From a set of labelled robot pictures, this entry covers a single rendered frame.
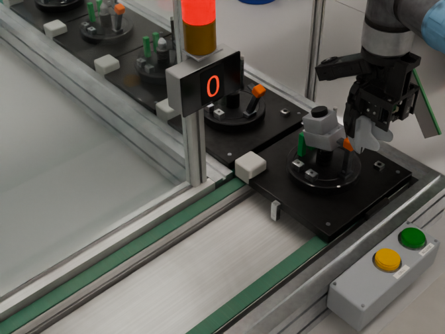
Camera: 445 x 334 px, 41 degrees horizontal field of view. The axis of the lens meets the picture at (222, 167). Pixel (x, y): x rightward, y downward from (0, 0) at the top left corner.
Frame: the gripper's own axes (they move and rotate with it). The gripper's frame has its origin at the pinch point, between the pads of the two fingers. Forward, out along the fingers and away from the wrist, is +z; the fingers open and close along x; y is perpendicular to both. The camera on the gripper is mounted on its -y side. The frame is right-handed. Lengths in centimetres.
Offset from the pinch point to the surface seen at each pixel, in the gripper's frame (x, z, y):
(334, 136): -0.8, 0.3, -4.5
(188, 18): -21.3, -24.8, -17.9
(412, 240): -2.7, 10.1, 15.4
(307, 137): -2.1, 2.7, -9.3
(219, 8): 45, 21, -87
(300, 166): -5.4, 6.8, -7.7
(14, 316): -59, 13, -18
